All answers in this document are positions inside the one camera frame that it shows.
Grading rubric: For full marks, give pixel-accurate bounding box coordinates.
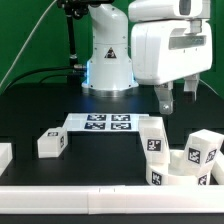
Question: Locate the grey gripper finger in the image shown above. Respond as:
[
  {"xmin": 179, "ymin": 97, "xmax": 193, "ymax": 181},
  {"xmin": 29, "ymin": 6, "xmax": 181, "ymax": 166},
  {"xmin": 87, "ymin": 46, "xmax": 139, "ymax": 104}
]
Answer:
[
  {"xmin": 154, "ymin": 82, "xmax": 173, "ymax": 114},
  {"xmin": 184, "ymin": 73, "xmax": 200, "ymax": 100}
]

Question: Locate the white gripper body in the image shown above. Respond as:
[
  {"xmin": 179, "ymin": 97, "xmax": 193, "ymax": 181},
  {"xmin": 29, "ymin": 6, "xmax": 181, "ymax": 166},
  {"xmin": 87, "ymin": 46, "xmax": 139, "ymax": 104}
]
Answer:
[{"xmin": 131, "ymin": 20, "xmax": 212, "ymax": 85}]

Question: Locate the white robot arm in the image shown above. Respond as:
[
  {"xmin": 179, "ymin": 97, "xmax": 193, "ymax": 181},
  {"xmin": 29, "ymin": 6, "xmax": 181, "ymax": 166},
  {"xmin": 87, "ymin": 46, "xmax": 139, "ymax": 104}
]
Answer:
[{"xmin": 82, "ymin": 0, "xmax": 212, "ymax": 114}]

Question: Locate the white right fence bar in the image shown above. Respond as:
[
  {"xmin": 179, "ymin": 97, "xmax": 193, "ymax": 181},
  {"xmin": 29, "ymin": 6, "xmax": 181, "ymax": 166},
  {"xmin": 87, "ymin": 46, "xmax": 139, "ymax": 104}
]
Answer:
[{"xmin": 212, "ymin": 160, "xmax": 224, "ymax": 185}]

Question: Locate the white fence bar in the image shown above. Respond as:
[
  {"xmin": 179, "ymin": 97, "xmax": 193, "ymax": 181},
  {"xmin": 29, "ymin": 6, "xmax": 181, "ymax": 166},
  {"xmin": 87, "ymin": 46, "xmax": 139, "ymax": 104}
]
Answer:
[
  {"xmin": 0, "ymin": 143, "xmax": 13, "ymax": 176},
  {"xmin": 212, "ymin": 160, "xmax": 224, "ymax": 185},
  {"xmin": 0, "ymin": 185, "xmax": 224, "ymax": 214}
]

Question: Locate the white front fence bar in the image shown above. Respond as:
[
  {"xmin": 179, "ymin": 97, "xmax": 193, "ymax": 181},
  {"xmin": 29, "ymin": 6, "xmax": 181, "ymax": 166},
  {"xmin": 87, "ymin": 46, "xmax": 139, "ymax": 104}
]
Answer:
[{"xmin": 0, "ymin": 185, "xmax": 224, "ymax": 214}]

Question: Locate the white left fence bar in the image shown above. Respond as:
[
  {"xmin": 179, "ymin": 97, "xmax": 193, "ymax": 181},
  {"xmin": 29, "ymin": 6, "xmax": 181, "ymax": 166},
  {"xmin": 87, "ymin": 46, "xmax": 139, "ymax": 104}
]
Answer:
[{"xmin": 0, "ymin": 143, "xmax": 13, "ymax": 176}]

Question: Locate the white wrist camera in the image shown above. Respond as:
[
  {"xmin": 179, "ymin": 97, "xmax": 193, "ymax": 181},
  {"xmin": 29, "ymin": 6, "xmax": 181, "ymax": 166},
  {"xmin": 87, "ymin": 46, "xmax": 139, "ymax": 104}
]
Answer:
[{"xmin": 128, "ymin": 0, "xmax": 211, "ymax": 22}]

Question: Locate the white marker base plate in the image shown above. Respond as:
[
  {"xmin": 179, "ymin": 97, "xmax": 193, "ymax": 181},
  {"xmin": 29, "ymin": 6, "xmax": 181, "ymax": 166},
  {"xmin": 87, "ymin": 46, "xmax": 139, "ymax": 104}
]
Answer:
[{"xmin": 63, "ymin": 113, "xmax": 148, "ymax": 132}]

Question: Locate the black cable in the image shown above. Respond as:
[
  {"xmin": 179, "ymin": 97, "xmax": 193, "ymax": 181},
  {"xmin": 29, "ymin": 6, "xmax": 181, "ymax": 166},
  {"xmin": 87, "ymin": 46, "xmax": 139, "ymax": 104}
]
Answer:
[{"xmin": 0, "ymin": 65, "xmax": 88, "ymax": 96}]

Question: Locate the white cable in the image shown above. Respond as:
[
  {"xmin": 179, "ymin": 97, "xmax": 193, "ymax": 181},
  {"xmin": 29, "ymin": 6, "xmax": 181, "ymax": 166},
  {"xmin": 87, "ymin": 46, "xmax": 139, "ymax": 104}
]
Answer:
[{"xmin": 0, "ymin": 0, "xmax": 58, "ymax": 88}]

